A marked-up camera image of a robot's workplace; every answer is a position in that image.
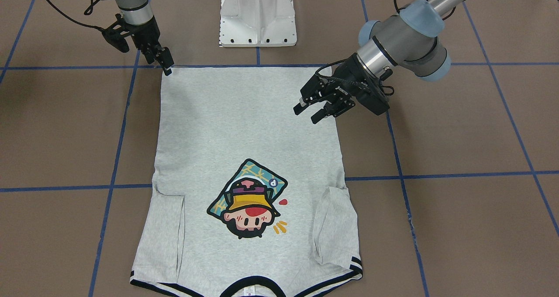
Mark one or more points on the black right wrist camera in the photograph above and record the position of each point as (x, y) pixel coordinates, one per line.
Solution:
(116, 34)

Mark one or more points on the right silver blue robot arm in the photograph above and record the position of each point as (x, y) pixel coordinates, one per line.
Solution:
(136, 21)

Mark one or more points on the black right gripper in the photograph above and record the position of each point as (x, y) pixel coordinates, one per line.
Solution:
(143, 32)

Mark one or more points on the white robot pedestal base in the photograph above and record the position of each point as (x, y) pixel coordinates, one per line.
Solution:
(257, 24)

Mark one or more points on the grey cartoon print t-shirt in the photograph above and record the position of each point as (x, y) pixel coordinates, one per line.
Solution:
(248, 199)

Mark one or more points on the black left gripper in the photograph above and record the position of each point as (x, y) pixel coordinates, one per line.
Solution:
(352, 77)

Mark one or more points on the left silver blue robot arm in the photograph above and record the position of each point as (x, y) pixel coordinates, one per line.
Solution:
(408, 39)

